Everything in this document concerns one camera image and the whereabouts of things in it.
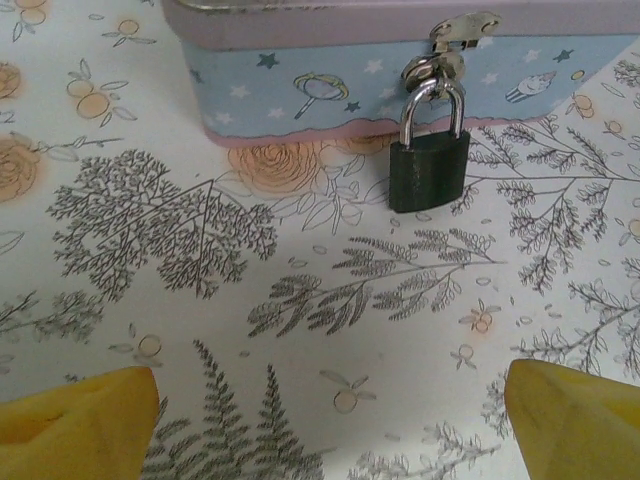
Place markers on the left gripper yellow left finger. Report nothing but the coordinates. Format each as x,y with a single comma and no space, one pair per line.
75,430

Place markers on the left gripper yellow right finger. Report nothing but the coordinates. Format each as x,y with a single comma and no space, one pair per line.
580,430

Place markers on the blue cartoon tin box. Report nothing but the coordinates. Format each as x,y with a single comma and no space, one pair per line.
350,75

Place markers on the black padlock silver shackle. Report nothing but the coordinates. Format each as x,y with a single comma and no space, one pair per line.
428,175

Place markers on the floral patterned table cover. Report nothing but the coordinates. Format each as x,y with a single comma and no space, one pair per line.
250,300

